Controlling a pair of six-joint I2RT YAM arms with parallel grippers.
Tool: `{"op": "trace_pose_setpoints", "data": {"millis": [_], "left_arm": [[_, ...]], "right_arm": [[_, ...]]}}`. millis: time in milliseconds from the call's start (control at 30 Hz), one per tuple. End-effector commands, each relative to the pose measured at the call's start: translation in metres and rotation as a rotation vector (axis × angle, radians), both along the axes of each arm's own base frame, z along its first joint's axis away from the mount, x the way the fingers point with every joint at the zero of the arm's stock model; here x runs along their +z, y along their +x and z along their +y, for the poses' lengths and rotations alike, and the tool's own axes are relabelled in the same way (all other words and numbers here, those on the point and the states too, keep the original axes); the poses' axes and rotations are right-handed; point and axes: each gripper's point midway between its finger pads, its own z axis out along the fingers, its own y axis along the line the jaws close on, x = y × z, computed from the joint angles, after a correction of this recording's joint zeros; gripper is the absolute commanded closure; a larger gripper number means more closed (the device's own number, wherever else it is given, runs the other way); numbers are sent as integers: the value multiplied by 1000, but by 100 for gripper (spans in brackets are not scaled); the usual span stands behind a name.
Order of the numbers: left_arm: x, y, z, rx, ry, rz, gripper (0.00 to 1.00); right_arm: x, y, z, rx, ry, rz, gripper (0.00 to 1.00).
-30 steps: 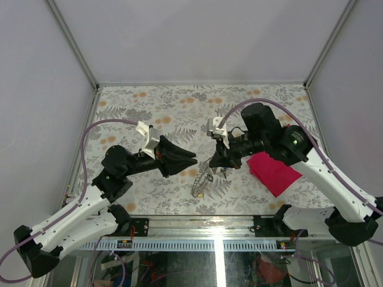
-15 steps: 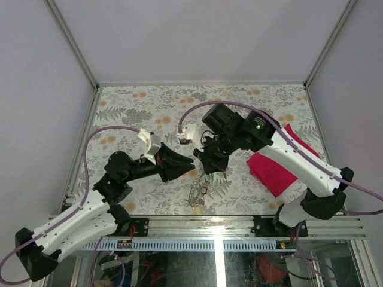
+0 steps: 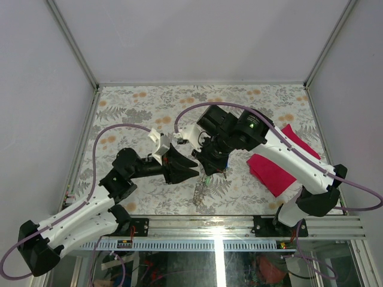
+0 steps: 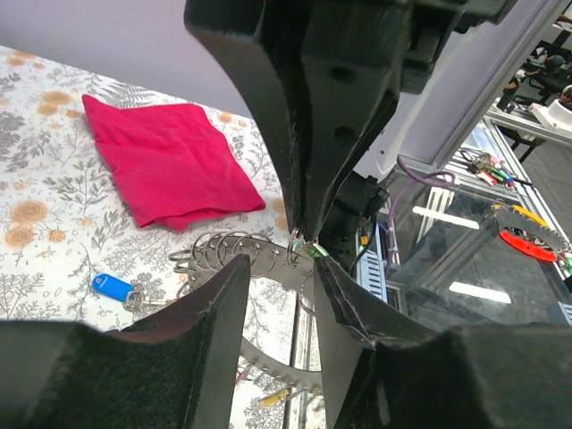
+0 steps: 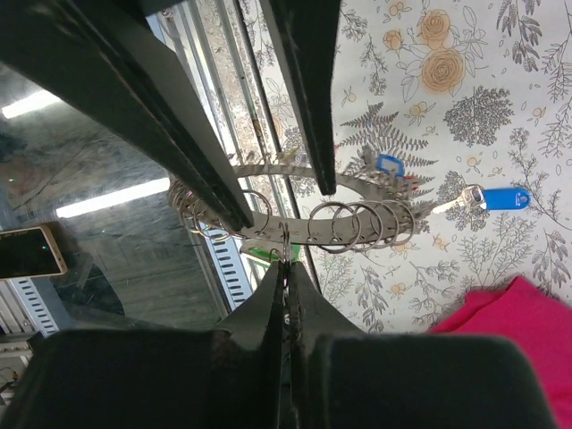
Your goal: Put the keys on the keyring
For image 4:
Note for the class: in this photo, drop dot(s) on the blue key tag with key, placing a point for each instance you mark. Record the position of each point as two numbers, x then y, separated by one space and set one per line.
131 299

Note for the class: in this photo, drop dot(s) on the large keyring with many rings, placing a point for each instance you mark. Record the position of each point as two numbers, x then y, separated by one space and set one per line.
279 300

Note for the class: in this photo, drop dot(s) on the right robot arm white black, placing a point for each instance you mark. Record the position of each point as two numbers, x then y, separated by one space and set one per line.
467 75

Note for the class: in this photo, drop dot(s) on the bunch of coloured key tags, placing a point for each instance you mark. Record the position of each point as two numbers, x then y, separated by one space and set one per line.
490 169

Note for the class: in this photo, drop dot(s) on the white slotted cable duct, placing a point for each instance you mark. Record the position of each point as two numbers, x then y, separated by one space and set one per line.
369 271

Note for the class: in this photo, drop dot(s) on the red folded cloth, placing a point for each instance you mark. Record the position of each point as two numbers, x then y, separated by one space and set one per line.
170 165

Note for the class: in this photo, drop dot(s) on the green key tag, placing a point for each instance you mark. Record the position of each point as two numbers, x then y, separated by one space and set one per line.
314 250

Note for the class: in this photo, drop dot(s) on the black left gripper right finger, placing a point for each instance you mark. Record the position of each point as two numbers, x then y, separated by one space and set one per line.
381 369

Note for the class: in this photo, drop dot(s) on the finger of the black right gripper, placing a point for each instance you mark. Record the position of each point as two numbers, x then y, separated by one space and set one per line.
358 57
258 45

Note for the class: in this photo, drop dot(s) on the spare keyring disc with tags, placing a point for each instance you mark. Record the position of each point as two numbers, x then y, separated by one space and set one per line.
531 235

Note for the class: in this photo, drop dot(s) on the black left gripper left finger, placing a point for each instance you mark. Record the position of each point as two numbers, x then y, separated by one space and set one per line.
175 368

